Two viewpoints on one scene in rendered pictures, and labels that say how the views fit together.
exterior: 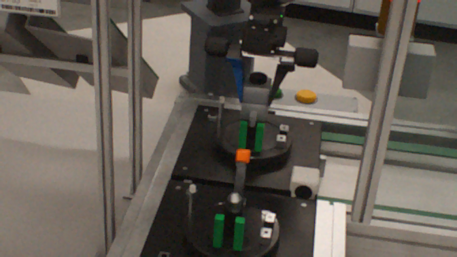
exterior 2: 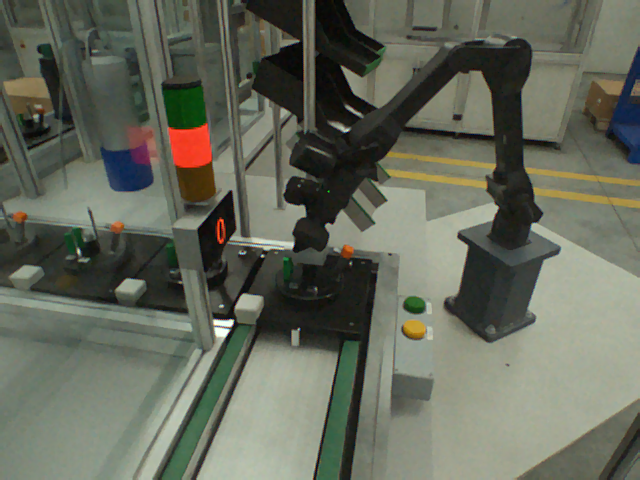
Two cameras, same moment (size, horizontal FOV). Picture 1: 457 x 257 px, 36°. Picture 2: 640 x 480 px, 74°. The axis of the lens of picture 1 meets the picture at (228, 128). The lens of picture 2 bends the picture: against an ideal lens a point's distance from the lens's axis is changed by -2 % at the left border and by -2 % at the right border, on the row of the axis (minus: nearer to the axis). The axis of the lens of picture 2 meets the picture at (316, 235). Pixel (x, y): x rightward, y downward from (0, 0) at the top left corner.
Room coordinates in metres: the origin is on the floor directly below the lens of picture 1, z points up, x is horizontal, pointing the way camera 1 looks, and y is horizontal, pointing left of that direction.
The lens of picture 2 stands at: (1.12, -0.75, 1.53)
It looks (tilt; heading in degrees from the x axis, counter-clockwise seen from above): 32 degrees down; 95
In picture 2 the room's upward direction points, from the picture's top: straight up
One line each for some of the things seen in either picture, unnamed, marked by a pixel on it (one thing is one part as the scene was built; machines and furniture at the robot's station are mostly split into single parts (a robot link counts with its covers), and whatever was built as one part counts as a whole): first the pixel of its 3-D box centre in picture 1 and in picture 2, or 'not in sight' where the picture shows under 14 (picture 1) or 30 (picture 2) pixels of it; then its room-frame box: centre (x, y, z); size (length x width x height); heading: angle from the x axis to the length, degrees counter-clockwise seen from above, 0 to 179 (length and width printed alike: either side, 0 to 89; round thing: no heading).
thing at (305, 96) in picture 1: (306, 98); (414, 330); (1.25, -0.15, 0.96); 0.04 x 0.04 x 0.02
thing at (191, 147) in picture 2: not in sight; (190, 142); (0.91, -0.22, 1.33); 0.05 x 0.05 x 0.05
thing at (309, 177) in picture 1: (304, 184); (249, 309); (0.94, -0.13, 0.97); 0.05 x 0.05 x 0.04; 84
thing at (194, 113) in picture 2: not in sight; (184, 105); (0.91, -0.22, 1.38); 0.05 x 0.05 x 0.05
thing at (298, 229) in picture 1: (232, 214); (192, 254); (0.79, -0.02, 1.01); 0.24 x 0.24 x 0.13; 84
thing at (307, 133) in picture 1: (251, 149); (309, 288); (1.04, -0.04, 0.96); 0.24 x 0.24 x 0.02; 84
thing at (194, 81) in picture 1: (222, 50); (497, 277); (1.45, 0.03, 0.96); 0.15 x 0.15 x 0.20; 32
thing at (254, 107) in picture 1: (256, 96); (304, 242); (1.03, -0.04, 1.07); 0.08 x 0.04 x 0.07; 174
